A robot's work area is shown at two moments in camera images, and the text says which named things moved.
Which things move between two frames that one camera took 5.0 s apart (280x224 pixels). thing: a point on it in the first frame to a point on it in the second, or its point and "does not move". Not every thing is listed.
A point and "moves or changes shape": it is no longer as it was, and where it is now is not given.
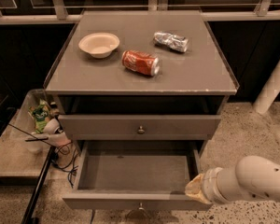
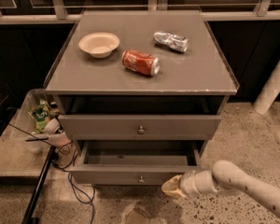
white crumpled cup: x=51 y=126 does not move
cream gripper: x=207 y=187 to x=188 y=183
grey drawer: x=135 y=175 moves or changes shape
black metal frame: x=35 y=193 does not move
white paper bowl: x=100 y=45 does not move
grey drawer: x=139 y=127 does not move
